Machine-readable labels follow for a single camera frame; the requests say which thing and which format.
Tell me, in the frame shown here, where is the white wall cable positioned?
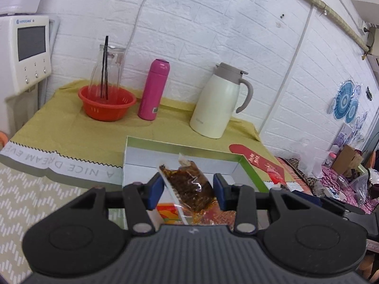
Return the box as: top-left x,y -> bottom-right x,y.
130,0 -> 159,62

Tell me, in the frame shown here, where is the black straw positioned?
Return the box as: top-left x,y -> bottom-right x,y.
101,35 -> 110,99

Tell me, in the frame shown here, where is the white wall conduit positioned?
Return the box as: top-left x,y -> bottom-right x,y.
257,0 -> 322,133

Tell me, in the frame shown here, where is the bamboo pole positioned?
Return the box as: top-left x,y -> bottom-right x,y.
272,0 -> 374,54

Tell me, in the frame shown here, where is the red envelope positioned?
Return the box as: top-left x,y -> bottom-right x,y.
229,144 -> 286,185

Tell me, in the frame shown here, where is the blue paper fan decoration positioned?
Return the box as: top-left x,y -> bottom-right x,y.
327,80 -> 363,125

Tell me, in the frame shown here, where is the pink thermos bottle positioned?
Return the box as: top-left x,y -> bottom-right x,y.
138,59 -> 171,121

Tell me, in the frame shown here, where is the clear plastic bag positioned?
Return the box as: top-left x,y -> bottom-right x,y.
302,146 -> 329,172

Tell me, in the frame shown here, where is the brown clear-wrapped snack packet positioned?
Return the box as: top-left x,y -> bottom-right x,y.
157,153 -> 220,225

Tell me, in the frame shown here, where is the white water dispenser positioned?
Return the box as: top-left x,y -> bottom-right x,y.
0,15 -> 57,131

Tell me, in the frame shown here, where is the leopard print cloth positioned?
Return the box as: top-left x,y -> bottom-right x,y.
278,157 -> 320,193

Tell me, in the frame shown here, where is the yellow-green tablecloth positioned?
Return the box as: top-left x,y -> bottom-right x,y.
9,78 -> 261,169

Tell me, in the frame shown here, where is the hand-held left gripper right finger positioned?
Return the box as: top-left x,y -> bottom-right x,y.
213,173 -> 310,234

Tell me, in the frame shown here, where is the cream thermal carafe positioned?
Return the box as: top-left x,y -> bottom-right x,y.
189,63 -> 253,139

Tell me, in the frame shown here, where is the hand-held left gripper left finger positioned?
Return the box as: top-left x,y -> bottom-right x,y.
69,173 -> 165,234

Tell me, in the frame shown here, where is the orange plastic basket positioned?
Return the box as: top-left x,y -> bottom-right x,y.
78,85 -> 137,122

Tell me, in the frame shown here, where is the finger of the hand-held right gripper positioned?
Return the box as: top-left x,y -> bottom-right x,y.
318,195 -> 379,224

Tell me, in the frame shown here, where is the red gold snack packet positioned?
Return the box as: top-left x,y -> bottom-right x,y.
189,209 -> 236,228

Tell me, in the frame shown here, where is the brown cardboard box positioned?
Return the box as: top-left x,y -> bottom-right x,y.
332,145 -> 363,178

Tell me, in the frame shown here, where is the orange yellow snack packet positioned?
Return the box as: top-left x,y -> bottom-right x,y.
157,203 -> 182,224

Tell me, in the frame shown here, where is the green cardboard box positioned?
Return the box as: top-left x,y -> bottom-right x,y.
107,136 -> 270,231

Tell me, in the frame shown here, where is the clear glass pitcher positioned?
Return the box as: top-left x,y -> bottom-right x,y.
90,44 -> 126,101

